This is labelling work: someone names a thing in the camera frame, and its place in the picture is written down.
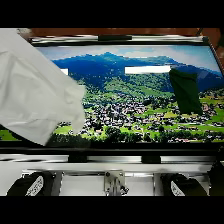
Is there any white T-shirt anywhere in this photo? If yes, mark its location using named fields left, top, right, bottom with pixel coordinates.
left=0, top=28, right=87, bottom=147

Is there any dark green garment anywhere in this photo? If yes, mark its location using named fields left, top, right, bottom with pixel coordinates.
left=168, top=67, right=204, bottom=115

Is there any silver frame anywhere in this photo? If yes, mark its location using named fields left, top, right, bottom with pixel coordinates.
left=0, top=34, right=224, bottom=197

